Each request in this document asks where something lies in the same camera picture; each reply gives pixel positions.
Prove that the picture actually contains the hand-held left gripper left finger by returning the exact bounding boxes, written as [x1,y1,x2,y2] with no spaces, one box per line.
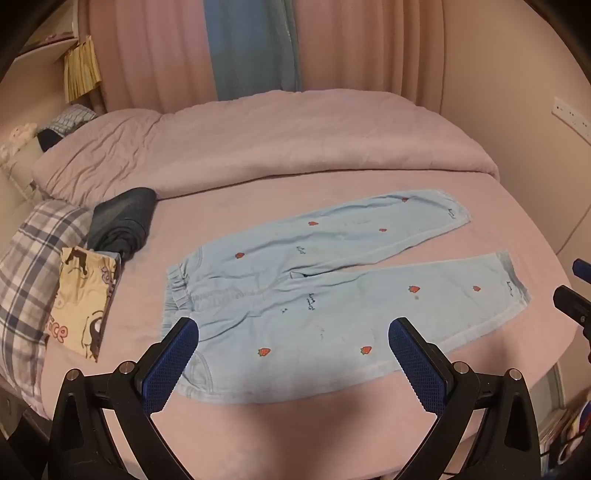
[46,317,199,480]

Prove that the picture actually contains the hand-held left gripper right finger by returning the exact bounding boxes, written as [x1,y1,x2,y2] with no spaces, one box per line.
[388,317,542,480]

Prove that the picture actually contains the light blue strawberry print pants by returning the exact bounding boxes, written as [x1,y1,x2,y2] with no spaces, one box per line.
[161,187,531,406]

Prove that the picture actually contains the cream cartoon print cloth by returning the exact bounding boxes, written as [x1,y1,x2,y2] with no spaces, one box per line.
[46,247,122,363]

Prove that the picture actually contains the stack of books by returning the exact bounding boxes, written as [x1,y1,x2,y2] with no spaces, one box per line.
[538,406,583,468]

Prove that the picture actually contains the white power strip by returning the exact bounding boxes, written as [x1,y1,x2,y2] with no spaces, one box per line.
[553,97,591,136]

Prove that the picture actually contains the folded dark jeans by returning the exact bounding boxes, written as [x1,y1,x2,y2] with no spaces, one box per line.
[87,187,158,266]

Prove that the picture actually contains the plaid pillow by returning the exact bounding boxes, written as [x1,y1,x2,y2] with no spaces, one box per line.
[0,199,93,408]

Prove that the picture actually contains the pink duvet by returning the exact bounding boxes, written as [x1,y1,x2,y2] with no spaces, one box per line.
[31,89,500,208]

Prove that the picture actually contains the checked cloth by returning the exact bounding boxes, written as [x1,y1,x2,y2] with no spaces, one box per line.
[48,104,100,136]

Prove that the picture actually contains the white plush toy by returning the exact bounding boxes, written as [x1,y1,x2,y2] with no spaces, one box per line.
[0,124,38,162]

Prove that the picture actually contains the yellow fringed cloth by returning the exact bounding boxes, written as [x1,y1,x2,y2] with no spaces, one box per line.
[63,39,102,103]

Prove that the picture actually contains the pink curtain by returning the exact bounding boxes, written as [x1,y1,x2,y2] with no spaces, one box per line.
[88,0,219,114]
[291,0,445,107]

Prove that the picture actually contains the blue curtain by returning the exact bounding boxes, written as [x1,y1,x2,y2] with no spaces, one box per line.
[203,0,302,100]

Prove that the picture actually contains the white shelf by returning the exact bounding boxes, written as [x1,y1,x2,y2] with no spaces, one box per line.
[13,32,80,66]

